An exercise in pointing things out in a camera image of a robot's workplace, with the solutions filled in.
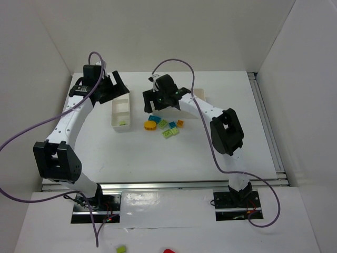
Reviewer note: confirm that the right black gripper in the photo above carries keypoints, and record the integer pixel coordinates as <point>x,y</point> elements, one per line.
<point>151,98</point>

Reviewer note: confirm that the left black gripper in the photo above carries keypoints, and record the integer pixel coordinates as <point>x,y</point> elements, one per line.
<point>111,89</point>

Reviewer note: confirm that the small white divided tray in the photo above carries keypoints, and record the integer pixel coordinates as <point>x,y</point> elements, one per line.
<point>121,111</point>

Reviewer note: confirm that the orange oval lego piece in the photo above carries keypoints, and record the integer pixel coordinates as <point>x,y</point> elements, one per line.
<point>150,125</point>

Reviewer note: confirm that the light green small brick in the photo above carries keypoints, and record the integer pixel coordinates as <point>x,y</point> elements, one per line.
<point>175,131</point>

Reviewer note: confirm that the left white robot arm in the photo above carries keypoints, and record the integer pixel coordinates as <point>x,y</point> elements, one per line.
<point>55,157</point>

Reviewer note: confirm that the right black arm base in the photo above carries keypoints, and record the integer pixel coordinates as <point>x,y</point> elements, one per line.
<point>227,210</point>

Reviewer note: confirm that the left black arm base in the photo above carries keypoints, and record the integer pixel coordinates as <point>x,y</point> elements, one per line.
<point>107,211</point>

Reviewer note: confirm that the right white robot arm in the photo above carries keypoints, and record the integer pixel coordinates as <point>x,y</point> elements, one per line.
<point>222,128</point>

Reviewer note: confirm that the small teal lego brick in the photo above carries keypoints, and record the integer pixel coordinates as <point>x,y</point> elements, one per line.
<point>172,124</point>

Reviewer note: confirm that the small orange lego brick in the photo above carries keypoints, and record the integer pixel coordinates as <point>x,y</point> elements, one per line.
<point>180,124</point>

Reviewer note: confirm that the red object at bottom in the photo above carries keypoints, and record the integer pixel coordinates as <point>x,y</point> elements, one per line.
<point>168,251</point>

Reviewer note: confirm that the green lego on foreground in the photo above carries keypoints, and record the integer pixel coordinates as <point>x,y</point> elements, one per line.
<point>121,249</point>

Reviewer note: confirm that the aluminium rail front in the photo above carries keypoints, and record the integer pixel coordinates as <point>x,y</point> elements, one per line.
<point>119,187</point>

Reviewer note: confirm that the aluminium rail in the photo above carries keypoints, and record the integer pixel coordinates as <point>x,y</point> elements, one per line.
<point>119,187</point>
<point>276,158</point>

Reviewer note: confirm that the aluminium rail right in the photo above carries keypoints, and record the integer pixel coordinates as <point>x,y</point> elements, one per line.
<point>276,158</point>

